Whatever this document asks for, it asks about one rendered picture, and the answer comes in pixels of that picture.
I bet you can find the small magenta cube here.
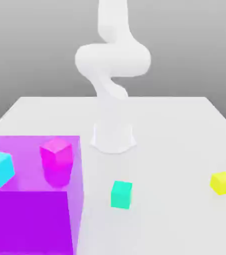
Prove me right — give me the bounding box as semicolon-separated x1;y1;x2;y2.
39;137;74;188

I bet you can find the small teal cube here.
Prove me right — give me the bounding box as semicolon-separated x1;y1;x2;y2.
110;180;133;210

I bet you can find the small yellow cube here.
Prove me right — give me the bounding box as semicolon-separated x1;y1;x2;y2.
210;171;226;196

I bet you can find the large purple box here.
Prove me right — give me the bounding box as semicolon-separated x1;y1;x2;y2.
0;135;85;255

